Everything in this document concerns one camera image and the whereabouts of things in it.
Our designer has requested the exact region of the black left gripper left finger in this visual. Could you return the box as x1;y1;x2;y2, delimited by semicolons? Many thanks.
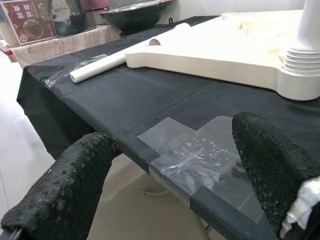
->
0;131;118;240

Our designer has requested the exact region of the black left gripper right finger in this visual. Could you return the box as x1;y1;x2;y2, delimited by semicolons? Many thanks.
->
231;111;320;238

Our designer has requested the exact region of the white plastic table top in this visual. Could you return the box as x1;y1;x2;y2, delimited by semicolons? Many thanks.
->
124;9;320;102

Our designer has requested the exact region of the white plastic table leg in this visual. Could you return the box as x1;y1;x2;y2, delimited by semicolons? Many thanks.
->
69;22;192;85
148;36;163;48
282;0;320;77

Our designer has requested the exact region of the clear tape patch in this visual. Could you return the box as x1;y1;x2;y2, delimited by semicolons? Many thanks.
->
136;115;266;225

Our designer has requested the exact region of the grey metal table leg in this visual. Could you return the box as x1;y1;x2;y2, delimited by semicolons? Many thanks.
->
192;212;213;240

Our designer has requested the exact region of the black plastic sheet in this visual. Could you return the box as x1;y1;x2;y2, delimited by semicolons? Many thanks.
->
16;15;320;240

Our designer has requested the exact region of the beige cloth covered table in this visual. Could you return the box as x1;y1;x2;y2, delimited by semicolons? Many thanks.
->
11;23;123;70

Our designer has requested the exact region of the red printed cardboard box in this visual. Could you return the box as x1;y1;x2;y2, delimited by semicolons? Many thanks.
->
4;0;57;46

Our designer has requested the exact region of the black wok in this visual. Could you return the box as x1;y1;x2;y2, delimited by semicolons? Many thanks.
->
98;0;173;34

